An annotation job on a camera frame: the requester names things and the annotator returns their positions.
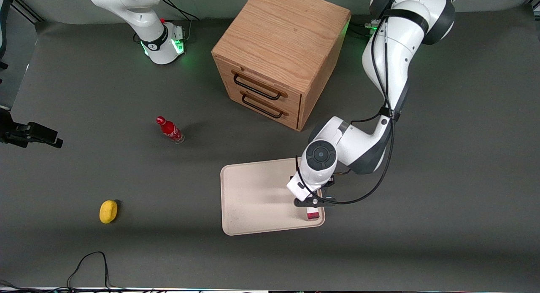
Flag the beige rectangular tray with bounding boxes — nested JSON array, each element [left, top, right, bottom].
[[220, 157, 326, 236]]

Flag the red cola bottle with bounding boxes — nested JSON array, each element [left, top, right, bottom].
[[156, 116, 185, 144]]

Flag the black left arm base cables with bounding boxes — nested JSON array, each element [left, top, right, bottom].
[[349, 19, 377, 38]]

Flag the black cable bundle table edge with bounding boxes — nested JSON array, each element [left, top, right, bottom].
[[0, 280, 199, 293]]

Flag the yellow lemon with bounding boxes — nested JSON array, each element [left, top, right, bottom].
[[99, 200, 119, 224]]

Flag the wooden drawer cabinet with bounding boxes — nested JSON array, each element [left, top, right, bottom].
[[211, 0, 352, 132]]

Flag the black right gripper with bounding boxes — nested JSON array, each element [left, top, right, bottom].
[[0, 109, 64, 149]]

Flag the wooden drawer front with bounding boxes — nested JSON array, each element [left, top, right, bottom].
[[223, 83, 301, 132], [213, 56, 302, 116]]

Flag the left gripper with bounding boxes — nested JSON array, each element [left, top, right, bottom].
[[286, 170, 337, 208]]

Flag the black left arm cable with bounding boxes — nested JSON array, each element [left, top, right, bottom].
[[294, 0, 400, 206]]

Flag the black looped table cable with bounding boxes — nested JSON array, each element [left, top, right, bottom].
[[66, 251, 127, 292]]

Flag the black wire drawer handle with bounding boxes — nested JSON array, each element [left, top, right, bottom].
[[233, 73, 282, 101], [241, 93, 284, 119]]

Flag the black right arm base cables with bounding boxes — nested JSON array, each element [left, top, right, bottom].
[[161, 0, 200, 43]]

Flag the black arm base cables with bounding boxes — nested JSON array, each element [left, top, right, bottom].
[[161, 0, 200, 43], [349, 19, 377, 38]]

